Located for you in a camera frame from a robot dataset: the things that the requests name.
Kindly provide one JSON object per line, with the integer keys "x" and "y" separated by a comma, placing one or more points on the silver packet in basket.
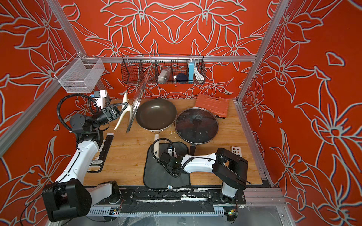
{"x": 164, "y": 76}

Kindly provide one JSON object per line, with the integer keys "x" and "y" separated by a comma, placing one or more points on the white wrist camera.
{"x": 170, "y": 150}
{"x": 102, "y": 98}

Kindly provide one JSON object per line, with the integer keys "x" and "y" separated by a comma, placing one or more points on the orange plastic tool case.
{"x": 217, "y": 106}

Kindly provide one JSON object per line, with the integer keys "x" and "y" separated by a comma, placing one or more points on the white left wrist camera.
{"x": 102, "y": 98}

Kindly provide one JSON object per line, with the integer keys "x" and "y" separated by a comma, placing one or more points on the grey cleaning cloth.
{"x": 156, "y": 177}

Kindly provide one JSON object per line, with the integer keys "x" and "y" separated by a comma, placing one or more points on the light blue box in basket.
{"x": 191, "y": 66}

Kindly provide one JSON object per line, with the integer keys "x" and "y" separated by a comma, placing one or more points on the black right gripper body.
{"x": 170, "y": 170}

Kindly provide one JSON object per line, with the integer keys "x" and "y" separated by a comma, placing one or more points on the white wire mesh basket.
{"x": 81, "y": 75}

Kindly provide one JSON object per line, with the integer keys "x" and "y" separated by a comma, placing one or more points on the brown pan with cream handle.
{"x": 156, "y": 116}

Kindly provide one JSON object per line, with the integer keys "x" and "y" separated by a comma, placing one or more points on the dark blue round object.
{"x": 182, "y": 78}

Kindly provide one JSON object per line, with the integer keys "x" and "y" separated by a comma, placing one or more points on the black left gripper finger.
{"x": 117, "y": 112}
{"x": 122, "y": 106}

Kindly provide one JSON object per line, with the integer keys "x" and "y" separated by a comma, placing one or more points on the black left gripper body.
{"x": 105, "y": 117}

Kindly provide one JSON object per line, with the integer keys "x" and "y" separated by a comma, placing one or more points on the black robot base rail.
{"x": 192, "y": 200}

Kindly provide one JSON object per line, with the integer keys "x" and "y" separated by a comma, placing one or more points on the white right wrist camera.
{"x": 170, "y": 150}

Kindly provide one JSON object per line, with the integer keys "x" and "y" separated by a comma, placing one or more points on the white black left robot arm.
{"x": 67, "y": 197}

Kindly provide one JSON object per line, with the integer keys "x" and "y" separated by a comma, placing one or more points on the white button control box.
{"x": 236, "y": 150}

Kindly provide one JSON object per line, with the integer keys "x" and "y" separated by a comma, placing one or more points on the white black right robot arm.
{"x": 231, "y": 168}

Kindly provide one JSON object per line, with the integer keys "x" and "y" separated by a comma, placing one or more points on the glass lid with cream handle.
{"x": 132, "y": 108}

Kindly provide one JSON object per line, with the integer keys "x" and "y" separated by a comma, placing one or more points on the black lidded frying pan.
{"x": 196, "y": 126}

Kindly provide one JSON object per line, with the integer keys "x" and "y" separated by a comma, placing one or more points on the black wire wall basket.
{"x": 133, "y": 67}

